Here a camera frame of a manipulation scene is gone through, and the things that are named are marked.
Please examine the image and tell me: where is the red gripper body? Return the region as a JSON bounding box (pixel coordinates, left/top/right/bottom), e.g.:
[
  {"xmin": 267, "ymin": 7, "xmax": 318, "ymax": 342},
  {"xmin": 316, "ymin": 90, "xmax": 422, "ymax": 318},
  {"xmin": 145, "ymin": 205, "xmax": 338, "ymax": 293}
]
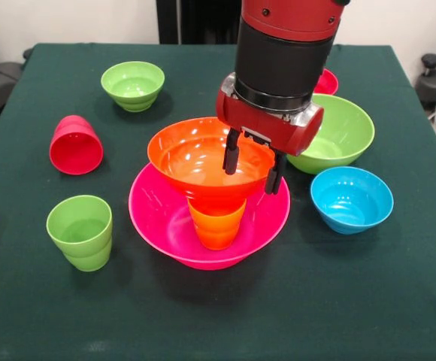
[{"xmin": 215, "ymin": 73, "xmax": 325, "ymax": 157}]

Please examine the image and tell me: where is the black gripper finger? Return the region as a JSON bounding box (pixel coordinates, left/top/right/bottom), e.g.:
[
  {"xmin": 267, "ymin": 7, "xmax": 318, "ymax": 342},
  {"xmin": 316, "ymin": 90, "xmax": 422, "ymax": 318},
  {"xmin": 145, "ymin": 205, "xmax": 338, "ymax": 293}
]
[
  {"xmin": 264, "ymin": 147, "xmax": 288, "ymax": 196},
  {"xmin": 222, "ymin": 127, "xmax": 242, "ymax": 176}
]

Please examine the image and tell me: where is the large orange bowl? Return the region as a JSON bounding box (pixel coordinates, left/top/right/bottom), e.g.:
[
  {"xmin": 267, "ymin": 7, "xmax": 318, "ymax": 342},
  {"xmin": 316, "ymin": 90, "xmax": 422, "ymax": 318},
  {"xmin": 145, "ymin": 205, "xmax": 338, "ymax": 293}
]
[{"xmin": 147, "ymin": 117, "xmax": 279, "ymax": 212}]

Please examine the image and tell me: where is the orange cup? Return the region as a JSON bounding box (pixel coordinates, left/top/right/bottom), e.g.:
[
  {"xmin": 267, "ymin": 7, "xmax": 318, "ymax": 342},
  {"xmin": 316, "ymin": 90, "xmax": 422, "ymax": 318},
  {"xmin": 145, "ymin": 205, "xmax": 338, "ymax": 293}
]
[{"xmin": 187, "ymin": 197, "xmax": 248, "ymax": 251}]

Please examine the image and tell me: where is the small red bowl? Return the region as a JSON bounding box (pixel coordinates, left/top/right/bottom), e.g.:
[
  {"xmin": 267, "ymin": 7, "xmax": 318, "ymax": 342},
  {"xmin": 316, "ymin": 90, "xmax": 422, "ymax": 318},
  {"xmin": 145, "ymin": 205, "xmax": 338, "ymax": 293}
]
[{"xmin": 313, "ymin": 68, "xmax": 340, "ymax": 96}]

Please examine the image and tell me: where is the large pink bowl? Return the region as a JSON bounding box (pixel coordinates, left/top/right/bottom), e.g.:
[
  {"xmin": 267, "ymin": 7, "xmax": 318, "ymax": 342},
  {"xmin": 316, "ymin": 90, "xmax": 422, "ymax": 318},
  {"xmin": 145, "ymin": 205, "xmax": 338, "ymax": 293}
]
[{"xmin": 128, "ymin": 162, "xmax": 292, "ymax": 272}]

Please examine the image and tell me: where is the red cup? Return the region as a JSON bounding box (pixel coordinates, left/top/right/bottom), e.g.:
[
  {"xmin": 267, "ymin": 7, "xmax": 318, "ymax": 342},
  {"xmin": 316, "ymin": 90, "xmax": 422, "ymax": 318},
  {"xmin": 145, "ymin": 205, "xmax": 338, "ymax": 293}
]
[{"xmin": 49, "ymin": 114, "xmax": 104, "ymax": 176}]

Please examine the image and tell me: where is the large green bowl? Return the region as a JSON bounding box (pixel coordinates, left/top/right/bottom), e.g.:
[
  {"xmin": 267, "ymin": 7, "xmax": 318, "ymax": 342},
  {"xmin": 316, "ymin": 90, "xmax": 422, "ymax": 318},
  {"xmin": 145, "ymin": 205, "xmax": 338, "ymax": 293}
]
[{"xmin": 286, "ymin": 93, "xmax": 376, "ymax": 175}]

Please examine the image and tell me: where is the small blue bowl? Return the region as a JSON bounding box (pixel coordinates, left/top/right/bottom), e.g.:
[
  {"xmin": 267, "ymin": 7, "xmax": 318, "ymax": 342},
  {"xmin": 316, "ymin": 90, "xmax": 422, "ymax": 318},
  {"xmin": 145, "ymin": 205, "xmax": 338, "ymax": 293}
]
[{"xmin": 309, "ymin": 165, "xmax": 395, "ymax": 235}]

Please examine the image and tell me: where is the small green bowl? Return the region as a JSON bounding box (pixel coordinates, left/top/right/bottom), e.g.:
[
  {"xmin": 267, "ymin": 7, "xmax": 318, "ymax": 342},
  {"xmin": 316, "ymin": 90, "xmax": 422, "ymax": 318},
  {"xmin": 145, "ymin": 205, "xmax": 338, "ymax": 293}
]
[{"xmin": 100, "ymin": 60, "xmax": 165, "ymax": 113}]

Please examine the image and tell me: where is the dark green tablecloth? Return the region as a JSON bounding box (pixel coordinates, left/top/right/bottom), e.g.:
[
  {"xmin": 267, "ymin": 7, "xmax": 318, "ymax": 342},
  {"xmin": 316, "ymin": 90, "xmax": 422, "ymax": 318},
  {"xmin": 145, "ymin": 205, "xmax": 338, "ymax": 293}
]
[{"xmin": 0, "ymin": 42, "xmax": 436, "ymax": 361}]

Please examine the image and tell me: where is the green cup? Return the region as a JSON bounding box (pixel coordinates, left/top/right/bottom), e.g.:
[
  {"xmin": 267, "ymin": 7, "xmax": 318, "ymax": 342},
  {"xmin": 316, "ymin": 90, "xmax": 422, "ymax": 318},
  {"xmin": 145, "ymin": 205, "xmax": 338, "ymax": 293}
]
[{"xmin": 46, "ymin": 195, "xmax": 114, "ymax": 273}]

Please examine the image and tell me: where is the black office chair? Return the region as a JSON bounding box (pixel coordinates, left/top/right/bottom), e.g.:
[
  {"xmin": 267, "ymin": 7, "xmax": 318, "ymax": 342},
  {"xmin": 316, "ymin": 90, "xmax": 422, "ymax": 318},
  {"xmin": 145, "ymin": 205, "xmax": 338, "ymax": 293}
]
[{"xmin": 0, "ymin": 26, "xmax": 35, "ymax": 121}]

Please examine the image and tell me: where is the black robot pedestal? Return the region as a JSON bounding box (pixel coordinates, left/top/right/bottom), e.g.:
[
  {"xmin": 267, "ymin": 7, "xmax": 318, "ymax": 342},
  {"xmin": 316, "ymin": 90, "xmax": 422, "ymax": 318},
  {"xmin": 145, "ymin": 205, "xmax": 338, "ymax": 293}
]
[{"xmin": 156, "ymin": 0, "xmax": 244, "ymax": 45}]

